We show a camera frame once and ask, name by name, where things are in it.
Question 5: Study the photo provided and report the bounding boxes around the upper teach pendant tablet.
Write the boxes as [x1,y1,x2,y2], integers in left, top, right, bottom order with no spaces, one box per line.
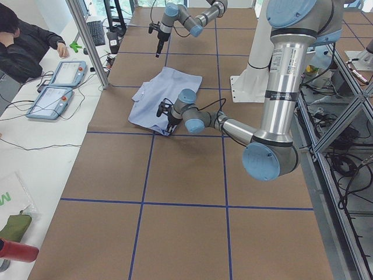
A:
[49,61,87,88]

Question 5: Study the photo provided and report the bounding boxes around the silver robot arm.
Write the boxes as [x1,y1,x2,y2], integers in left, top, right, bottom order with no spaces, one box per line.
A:
[157,1,344,181]
[148,0,228,58]

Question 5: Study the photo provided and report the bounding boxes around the green pouch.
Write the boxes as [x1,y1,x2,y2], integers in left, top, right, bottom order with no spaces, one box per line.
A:
[1,214,32,242]

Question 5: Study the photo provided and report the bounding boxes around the aluminium frame post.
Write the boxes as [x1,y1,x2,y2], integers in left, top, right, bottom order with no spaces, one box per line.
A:
[65,0,109,89]

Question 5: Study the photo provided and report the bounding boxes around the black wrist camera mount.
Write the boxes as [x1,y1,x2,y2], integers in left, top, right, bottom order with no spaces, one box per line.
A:
[156,98,174,117]

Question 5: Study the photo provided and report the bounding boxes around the lower teach pendant tablet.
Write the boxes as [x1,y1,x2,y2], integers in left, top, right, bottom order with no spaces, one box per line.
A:
[26,86,73,120]

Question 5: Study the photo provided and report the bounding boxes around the light blue striped shirt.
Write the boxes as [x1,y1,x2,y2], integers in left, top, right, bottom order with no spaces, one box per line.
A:
[128,67,202,136]

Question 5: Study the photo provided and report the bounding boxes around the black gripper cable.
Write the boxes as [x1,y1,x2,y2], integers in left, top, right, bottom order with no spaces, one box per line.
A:
[196,97,227,120]

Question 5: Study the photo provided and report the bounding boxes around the teach pendant tablet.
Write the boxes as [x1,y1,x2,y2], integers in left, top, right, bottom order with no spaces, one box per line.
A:
[49,61,87,88]
[26,86,73,120]

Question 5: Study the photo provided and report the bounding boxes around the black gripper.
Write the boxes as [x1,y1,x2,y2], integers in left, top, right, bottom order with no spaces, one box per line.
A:
[167,111,182,134]
[155,30,170,58]

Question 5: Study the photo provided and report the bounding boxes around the black keyboard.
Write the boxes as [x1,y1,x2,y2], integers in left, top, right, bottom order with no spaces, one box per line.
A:
[86,20,105,46]

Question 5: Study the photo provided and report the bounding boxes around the red bottle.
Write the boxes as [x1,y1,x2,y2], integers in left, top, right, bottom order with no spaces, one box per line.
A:
[1,238,39,263]

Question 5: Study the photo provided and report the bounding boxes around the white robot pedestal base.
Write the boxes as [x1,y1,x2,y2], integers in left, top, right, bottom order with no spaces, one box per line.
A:
[230,11,274,103]

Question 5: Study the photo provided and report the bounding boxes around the seated person in black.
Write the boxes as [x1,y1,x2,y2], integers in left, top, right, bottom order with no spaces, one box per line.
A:
[1,4,69,83]

